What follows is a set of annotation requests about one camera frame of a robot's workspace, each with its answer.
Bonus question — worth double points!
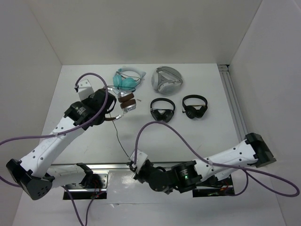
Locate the teal white headphones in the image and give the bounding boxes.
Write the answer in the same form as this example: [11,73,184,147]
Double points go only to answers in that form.
[111,66,146,94]

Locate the aluminium rail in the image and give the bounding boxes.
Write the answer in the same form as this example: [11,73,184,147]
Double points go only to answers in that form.
[217,65,248,141]
[46,160,196,174]

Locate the black headphones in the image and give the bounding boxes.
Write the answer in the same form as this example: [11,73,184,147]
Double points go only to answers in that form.
[150,97,176,123]
[182,95,208,119]

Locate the purple cable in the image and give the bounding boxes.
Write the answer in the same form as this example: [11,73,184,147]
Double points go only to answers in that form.
[134,121,298,197]
[0,73,110,226]

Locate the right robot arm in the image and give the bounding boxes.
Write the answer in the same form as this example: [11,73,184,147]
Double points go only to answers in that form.
[128,133,276,194]

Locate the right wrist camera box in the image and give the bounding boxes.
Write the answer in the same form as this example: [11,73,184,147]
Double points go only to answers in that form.
[129,150,148,174]

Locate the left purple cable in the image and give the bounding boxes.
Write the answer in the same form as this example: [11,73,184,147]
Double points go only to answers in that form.
[0,73,110,226]

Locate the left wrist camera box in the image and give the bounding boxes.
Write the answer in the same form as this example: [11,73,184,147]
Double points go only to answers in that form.
[74,79,94,101]

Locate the black headphones centre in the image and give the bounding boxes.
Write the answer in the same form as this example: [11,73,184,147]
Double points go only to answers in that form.
[150,97,176,123]

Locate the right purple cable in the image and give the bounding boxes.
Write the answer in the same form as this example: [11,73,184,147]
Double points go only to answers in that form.
[134,121,298,197]

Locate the aluminium rail front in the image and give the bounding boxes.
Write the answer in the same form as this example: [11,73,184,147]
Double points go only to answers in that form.
[46,160,196,174]

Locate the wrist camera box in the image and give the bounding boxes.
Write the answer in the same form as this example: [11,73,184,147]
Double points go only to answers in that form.
[74,79,94,101]
[129,150,148,174]

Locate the aluminium rail right side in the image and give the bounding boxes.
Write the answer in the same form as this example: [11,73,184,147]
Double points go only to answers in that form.
[217,65,248,141]

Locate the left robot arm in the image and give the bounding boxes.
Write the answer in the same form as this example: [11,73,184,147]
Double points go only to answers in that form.
[6,89,117,200]

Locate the grey white headphones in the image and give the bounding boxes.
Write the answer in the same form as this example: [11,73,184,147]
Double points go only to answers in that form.
[151,66,183,95]

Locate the black headphones right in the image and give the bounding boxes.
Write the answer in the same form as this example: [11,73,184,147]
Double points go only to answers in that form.
[182,95,208,119]

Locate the brown silver headphones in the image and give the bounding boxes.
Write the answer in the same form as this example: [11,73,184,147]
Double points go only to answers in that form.
[104,90,136,121]

